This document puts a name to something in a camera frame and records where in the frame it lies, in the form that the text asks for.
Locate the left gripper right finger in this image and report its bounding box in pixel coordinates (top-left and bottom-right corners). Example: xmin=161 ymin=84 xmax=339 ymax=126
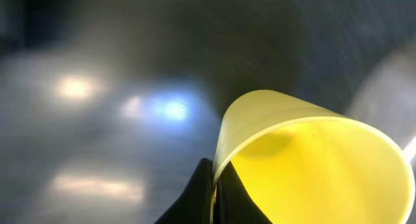
xmin=214 ymin=161 xmax=273 ymax=224

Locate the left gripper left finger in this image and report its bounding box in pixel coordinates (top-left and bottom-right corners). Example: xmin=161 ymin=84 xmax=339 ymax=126
xmin=153 ymin=157 xmax=215 ymax=224

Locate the yellow cup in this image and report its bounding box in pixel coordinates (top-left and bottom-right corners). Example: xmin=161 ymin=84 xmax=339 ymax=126
xmin=209 ymin=89 xmax=416 ymax=224

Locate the steel sink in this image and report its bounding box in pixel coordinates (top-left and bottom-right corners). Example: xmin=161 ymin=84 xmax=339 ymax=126
xmin=0 ymin=0 xmax=416 ymax=224

